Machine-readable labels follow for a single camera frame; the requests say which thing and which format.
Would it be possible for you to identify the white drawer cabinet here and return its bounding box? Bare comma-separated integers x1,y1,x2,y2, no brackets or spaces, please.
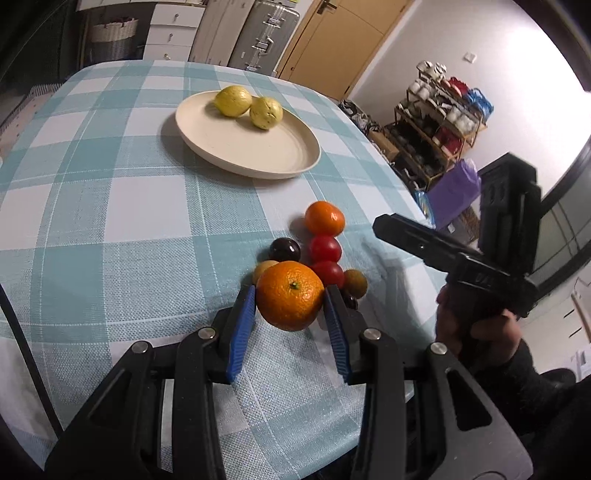
142,2,207,62

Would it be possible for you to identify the thin black pole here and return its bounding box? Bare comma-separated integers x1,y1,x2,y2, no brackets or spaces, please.
0,281,64,439

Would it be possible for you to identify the purple plastic bag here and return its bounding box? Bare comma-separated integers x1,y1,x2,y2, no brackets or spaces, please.
426,158,483,232

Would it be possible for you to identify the wicker basket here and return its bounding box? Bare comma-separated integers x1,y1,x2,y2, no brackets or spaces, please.
89,17,139,62

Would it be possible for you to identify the dotted floor mat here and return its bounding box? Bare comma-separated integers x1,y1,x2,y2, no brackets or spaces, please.
0,84,58,141

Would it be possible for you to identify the wooden door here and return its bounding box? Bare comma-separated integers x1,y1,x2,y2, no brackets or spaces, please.
276,0,415,101

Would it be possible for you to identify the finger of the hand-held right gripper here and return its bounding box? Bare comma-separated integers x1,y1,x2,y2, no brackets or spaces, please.
372,213,483,273

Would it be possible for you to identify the red tomato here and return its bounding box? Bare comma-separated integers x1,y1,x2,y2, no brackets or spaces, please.
310,261,345,289
308,235,343,263

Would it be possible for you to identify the brown longan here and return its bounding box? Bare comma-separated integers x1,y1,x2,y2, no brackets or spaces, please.
344,270,368,298

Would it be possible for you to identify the yellowish longan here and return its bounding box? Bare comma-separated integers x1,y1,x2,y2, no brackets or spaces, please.
252,260,280,286

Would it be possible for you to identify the person's right hand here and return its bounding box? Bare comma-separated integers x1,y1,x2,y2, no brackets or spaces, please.
435,282,520,370

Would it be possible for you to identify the person's right forearm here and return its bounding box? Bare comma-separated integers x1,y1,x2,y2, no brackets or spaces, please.
473,339,591,480

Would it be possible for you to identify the blue plastic bag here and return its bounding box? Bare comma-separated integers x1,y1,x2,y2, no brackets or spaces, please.
464,88,495,117

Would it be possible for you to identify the beige suitcase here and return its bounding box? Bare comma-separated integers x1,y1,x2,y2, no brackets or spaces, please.
188,0,251,66

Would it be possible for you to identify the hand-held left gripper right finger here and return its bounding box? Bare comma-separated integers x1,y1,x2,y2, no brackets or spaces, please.
322,285,534,480

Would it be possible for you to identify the wooden rack with cups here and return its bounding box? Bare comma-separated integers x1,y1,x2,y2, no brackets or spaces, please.
385,60,489,193

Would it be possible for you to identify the teal plaid tablecloth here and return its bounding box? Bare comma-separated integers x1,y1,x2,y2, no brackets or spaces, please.
0,60,446,480

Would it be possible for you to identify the orange mandarin with green stem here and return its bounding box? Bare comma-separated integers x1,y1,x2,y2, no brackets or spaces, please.
256,261,325,332

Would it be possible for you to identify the cream round plate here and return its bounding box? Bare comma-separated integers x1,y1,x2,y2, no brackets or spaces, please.
175,91,321,179

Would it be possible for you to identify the silver suitcase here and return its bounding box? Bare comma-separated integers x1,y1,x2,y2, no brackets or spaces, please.
228,0,302,73

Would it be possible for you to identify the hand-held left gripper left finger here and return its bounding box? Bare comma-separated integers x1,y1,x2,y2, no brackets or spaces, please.
44,285,257,480

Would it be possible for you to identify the brown woven basket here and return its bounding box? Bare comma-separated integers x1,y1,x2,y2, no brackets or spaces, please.
450,207,482,242

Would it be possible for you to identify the cardboard box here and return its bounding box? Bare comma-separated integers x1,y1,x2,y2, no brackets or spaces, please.
368,130,402,163

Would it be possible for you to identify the yellow guava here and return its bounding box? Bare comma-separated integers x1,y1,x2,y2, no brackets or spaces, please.
250,96,283,130
214,86,253,117

